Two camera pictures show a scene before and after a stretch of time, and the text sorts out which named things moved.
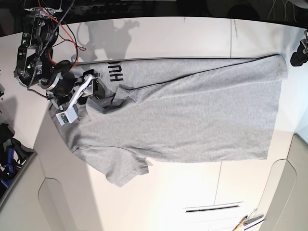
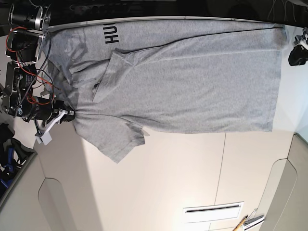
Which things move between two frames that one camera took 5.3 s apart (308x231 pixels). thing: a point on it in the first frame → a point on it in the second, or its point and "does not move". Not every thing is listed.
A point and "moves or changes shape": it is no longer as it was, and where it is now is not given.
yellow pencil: (238, 226) does not move
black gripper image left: (62, 82) → (42, 108)
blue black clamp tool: (13, 154) does not move
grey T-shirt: (183, 109) moves or changes shape
